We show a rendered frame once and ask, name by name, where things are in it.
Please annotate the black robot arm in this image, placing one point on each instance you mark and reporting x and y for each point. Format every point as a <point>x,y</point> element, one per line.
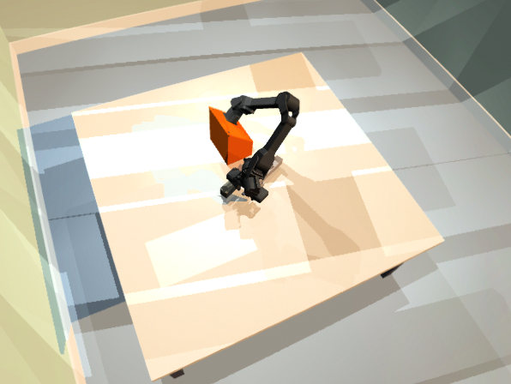
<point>257,167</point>

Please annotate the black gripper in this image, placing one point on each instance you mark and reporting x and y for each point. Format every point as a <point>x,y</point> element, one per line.
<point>235,178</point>

